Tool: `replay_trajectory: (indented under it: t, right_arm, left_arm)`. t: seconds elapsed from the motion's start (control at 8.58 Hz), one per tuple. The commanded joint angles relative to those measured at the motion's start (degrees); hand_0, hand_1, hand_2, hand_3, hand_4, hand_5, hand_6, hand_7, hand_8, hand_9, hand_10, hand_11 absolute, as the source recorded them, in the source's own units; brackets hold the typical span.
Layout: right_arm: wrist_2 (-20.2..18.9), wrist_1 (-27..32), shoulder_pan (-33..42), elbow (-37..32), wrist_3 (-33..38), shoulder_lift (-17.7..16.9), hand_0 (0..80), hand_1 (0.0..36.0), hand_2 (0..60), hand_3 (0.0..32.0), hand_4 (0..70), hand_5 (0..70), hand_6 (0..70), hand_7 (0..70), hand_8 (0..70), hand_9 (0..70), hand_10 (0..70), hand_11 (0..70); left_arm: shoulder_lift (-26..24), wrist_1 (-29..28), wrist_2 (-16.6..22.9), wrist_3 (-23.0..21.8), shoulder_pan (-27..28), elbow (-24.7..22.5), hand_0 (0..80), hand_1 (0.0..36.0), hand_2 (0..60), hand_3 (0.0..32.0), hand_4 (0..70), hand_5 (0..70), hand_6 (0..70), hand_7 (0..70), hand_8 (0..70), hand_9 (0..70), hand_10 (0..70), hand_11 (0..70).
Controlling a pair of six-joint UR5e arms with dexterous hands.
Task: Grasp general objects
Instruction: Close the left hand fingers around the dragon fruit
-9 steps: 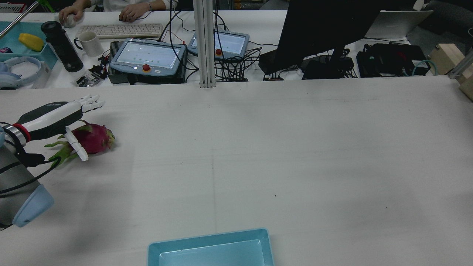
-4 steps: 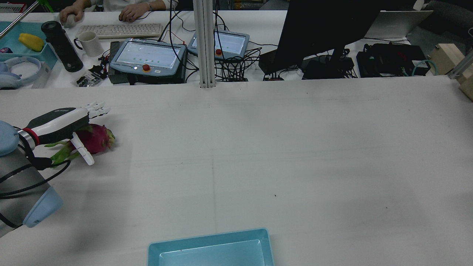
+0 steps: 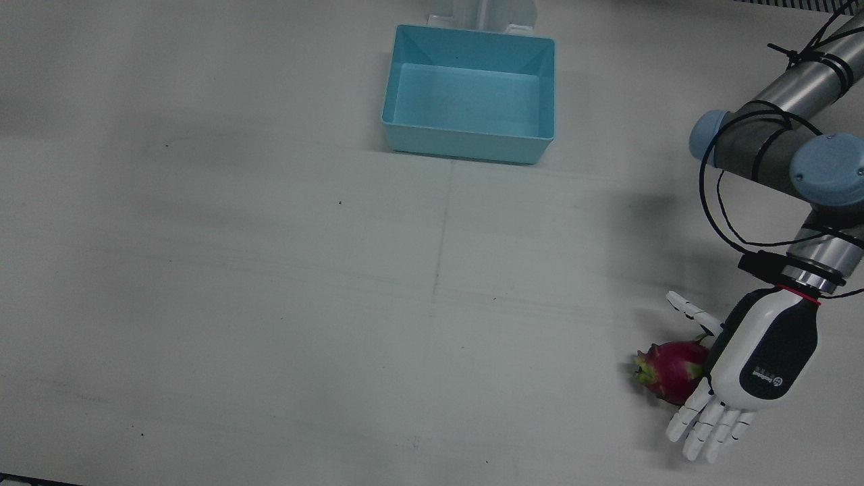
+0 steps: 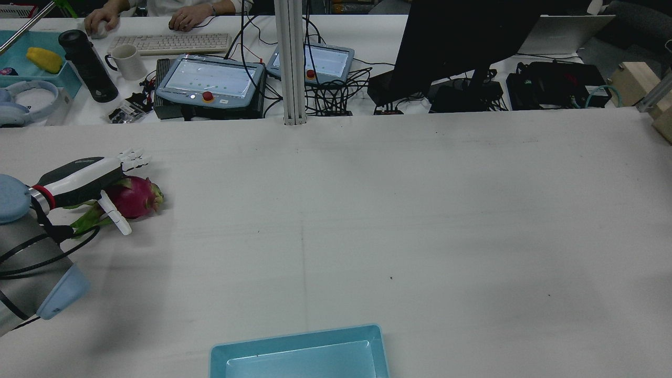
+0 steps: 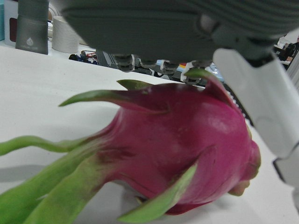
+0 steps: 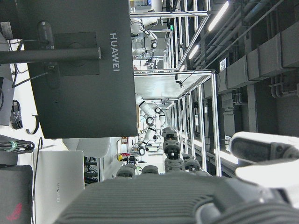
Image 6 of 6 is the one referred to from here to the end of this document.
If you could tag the black curved hook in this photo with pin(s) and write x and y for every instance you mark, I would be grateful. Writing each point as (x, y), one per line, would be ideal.
(36, 127)

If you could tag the white chair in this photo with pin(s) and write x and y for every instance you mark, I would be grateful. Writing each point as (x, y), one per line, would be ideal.
(88, 147)

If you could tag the aluminium cell frame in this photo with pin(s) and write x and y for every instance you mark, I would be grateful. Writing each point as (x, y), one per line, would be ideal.
(187, 14)
(215, 116)

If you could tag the black plug-in dongle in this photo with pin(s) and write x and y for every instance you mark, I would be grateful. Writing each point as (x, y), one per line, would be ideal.
(45, 35)

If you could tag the grey flat tablet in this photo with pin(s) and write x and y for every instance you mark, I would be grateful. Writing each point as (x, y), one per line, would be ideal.
(5, 102)

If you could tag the long ceiling light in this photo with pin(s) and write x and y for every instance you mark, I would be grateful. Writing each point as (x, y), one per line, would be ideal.
(194, 51)
(218, 16)

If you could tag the black Huawei monitor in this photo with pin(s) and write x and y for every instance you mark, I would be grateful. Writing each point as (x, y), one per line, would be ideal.
(81, 105)

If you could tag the white wall sign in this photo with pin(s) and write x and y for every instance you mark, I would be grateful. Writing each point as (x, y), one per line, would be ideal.
(223, 64)

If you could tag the white humanoid robot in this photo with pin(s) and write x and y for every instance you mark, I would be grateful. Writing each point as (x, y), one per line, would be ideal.
(150, 112)
(149, 35)

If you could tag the black bag red logo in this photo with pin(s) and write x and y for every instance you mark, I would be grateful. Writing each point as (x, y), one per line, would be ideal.
(16, 186)

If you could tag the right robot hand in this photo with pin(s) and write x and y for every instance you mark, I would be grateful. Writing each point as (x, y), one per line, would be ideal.
(151, 200)

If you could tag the silver Huawei laptop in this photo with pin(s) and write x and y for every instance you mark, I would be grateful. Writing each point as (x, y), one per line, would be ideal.
(58, 175)

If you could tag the black frame camera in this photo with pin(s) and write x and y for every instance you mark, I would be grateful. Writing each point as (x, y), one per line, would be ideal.
(180, 82)

